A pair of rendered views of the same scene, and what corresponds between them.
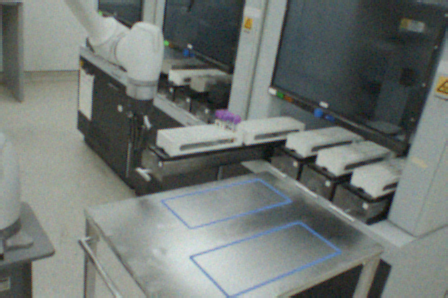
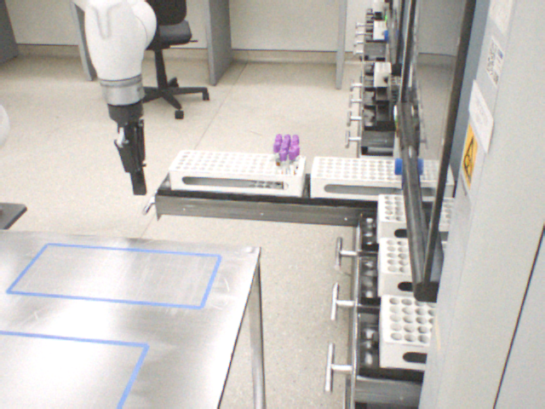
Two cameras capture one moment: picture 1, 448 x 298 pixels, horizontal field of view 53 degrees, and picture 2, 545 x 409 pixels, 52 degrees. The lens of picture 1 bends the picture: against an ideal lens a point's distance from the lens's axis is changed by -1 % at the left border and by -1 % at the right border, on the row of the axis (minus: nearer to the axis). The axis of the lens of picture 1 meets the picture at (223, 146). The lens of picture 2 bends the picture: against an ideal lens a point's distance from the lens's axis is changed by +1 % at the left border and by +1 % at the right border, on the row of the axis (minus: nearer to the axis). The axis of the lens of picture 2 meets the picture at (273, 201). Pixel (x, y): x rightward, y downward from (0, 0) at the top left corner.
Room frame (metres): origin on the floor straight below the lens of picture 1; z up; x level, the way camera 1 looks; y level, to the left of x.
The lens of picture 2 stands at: (0.78, -0.81, 1.44)
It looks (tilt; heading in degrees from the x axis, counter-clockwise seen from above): 31 degrees down; 50
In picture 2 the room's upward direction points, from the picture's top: 1 degrees counter-clockwise
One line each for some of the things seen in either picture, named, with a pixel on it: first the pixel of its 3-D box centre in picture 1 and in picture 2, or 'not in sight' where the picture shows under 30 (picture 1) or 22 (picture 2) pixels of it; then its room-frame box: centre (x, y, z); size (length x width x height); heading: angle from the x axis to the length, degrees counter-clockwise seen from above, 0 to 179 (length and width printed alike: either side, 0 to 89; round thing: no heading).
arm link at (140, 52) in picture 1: (142, 49); (114, 34); (1.29, 0.27, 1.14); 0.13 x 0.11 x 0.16; 49
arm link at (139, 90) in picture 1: (142, 87); (122, 87); (1.28, 0.27, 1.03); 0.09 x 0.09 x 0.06
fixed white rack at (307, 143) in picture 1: (322, 142); (456, 225); (1.61, -0.37, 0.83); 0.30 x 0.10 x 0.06; 130
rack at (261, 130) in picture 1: (268, 131); (380, 182); (1.64, -0.16, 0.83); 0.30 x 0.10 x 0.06; 130
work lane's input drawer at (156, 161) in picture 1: (230, 149); (298, 198); (1.52, -0.03, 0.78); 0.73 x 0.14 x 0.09; 130
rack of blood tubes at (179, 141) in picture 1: (201, 140); (238, 175); (1.43, 0.08, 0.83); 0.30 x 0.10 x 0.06; 130
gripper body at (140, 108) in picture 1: (140, 110); (127, 119); (1.28, 0.27, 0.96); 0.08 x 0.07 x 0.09; 40
